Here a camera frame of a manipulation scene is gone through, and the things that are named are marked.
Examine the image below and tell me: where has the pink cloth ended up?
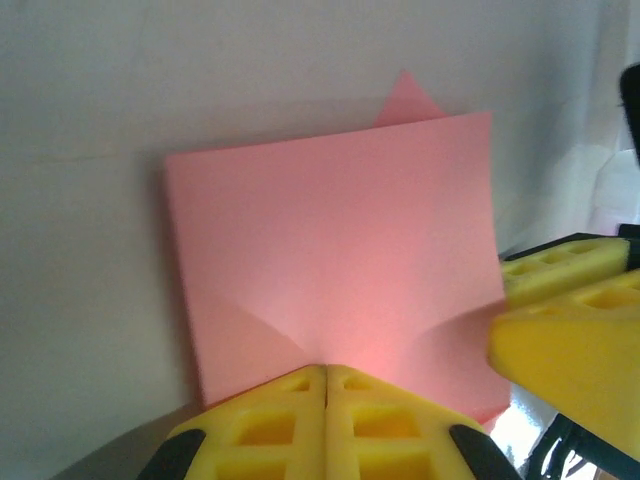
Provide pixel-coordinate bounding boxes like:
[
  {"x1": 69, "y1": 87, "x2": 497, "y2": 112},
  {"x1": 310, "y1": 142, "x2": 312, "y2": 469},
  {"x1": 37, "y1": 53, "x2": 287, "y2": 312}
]
[{"x1": 163, "y1": 69, "x2": 512, "y2": 436}]

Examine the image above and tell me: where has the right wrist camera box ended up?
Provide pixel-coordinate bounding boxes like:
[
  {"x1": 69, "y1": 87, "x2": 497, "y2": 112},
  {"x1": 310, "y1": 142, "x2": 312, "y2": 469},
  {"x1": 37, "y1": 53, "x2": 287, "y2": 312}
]
[{"x1": 618, "y1": 63, "x2": 640, "y2": 167}]

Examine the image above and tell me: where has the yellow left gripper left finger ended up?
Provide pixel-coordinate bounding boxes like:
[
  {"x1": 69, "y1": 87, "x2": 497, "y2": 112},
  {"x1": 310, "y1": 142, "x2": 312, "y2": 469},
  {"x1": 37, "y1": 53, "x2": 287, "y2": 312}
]
[{"x1": 149, "y1": 364, "x2": 329, "y2": 480}]

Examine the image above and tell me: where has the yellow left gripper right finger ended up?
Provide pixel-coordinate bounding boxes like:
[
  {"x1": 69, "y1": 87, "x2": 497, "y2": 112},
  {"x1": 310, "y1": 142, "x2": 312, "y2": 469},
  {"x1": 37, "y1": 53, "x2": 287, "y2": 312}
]
[{"x1": 325, "y1": 364, "x2": 524, "y2": 480}]

